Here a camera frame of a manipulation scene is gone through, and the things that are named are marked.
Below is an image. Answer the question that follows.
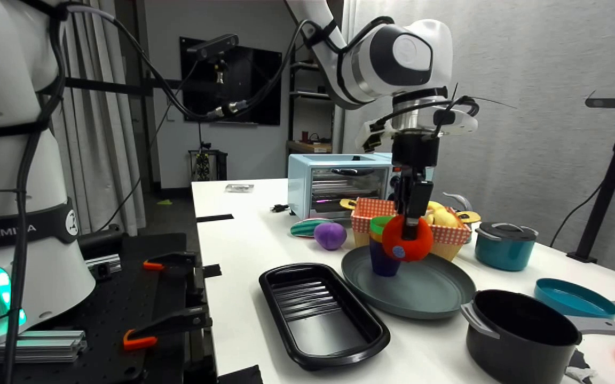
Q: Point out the purple toy ball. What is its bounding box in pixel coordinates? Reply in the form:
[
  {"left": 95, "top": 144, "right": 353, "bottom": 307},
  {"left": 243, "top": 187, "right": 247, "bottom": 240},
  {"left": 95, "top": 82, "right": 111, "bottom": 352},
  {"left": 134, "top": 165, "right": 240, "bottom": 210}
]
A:
[{"left": 314, "top": 221, "right": 346, "bottom": 252}]

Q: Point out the blue toy frying pan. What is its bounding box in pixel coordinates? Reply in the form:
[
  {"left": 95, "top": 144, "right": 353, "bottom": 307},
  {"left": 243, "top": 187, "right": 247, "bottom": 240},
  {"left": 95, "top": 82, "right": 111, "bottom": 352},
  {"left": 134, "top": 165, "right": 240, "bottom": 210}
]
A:
[{"left": 534, "top": 278, "right": 615, "bottom": 318}]

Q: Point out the yellow toy food in basket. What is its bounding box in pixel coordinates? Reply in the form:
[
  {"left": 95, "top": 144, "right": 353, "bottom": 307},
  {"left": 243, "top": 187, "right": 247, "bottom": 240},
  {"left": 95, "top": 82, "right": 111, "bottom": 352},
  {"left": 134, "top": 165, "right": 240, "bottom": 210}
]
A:
[{"left": 426, "top": 201, "right": 480, "bottom": 229}]

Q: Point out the black wall monitor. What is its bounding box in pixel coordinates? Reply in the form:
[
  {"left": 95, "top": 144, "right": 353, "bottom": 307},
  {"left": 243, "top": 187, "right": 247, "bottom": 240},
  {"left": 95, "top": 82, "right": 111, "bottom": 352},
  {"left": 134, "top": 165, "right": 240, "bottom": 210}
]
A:
[{"left": 179, "top": 36, "right": 282, "bottom": 116}]

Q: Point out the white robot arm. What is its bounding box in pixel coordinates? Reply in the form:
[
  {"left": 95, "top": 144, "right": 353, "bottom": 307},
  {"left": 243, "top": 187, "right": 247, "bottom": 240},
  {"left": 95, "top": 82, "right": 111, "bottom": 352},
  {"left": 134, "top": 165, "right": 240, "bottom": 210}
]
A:
[{"left": 284, "top": 0, "right": 480, "bottom": 241}]

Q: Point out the black rectangular tray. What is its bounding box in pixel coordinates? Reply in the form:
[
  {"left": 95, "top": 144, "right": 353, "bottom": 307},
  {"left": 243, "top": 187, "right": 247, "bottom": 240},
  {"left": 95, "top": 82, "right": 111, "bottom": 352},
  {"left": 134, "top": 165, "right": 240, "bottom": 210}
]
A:
[{"left": 259, "top": 262, "right": 392, "bottom": 372}]

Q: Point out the small black pot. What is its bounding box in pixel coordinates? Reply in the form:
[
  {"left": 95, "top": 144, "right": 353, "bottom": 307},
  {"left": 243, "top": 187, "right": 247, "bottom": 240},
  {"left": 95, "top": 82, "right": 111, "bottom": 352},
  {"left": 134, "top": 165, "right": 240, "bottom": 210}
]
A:
[{"left": 461, "top": 291, "right": 582, "bottom": 384}]

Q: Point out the grey plate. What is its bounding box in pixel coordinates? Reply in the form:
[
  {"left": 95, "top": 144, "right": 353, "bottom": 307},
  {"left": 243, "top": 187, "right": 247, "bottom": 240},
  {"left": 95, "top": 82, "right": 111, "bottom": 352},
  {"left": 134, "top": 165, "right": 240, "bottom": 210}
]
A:
[{"left": 342, "top": 248, "right": 476, "bottom": 321}]

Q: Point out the orange handled clamp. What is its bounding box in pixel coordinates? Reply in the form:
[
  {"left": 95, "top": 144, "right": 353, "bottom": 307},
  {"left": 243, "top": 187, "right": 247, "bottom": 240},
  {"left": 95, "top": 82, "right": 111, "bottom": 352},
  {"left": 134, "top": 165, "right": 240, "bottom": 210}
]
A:
[
  {"left": 142, "top": 252, "right": 197, "bottom": 273},
  {"left": 120, "top": 307, "right": 213, "bottom": 352}
]

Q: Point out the black tripod stand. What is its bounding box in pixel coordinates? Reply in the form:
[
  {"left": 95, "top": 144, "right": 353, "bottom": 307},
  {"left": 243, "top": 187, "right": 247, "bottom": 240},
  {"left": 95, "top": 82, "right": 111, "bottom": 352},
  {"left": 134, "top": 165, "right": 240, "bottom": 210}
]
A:
[{"left": 571, "top": 91, "right": 615, "bottom": 262}]

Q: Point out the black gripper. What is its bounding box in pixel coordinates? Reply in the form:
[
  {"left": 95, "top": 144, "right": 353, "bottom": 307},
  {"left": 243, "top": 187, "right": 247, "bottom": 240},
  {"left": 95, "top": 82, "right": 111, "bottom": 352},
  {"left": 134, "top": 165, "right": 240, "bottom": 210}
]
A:
[{"left": 392, "top": 130, "right": 440, "bottom": 240}]

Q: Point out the light blue toy oven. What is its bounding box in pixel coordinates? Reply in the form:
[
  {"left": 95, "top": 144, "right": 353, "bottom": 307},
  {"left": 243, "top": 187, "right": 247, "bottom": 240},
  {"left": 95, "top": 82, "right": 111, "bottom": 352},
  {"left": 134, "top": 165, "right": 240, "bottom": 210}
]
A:
[{"left": 288, "top": 154, "right": 392, "bottom": 219}]

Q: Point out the red round toy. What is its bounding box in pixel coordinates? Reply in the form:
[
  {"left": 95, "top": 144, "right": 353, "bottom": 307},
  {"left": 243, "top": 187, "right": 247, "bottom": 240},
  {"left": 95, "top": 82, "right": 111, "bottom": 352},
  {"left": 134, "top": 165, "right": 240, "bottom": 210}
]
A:
[{"left": 383, "top": 216, "right": 433, "bottom": 262}]

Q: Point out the teal toy pot with lid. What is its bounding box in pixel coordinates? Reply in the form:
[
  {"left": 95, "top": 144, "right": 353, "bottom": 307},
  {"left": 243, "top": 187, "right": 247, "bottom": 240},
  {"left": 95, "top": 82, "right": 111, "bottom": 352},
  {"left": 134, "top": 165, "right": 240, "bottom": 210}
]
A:
[{"left": 475, "top": 221, "right": 538, "bottom": 270}]

